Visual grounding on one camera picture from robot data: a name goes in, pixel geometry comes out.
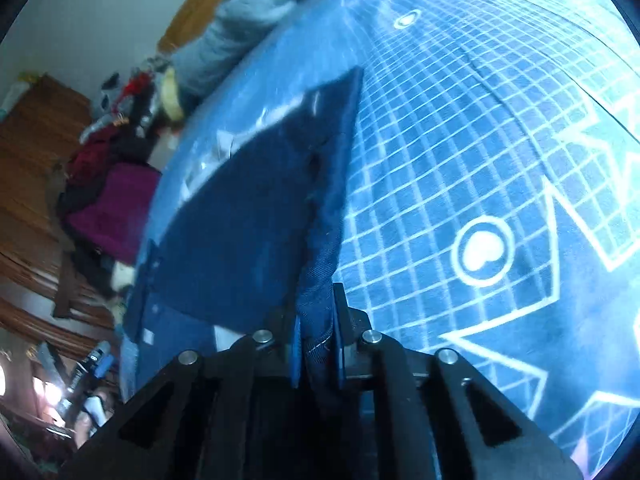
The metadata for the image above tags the navy and grey garment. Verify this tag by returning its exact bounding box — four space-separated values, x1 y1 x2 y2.
120 67 363 394

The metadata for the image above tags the brown wooden wardrobe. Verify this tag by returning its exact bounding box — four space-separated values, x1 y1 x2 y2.
1 75 114 359

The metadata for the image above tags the maroon hanging cloth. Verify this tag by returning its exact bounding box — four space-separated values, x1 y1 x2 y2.
62 162 160 266

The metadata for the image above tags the blue star patterned bedsheet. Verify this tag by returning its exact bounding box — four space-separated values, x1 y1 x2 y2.
138 0 639 479

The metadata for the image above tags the yellow pillow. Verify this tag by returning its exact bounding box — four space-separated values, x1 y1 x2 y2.
160 66 184 122

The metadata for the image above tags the wooden headboard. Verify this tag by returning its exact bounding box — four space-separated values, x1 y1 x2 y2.
157 0 221 54

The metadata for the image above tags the grey rolled duvet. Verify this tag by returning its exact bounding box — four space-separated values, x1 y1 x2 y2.
163 0 305 114

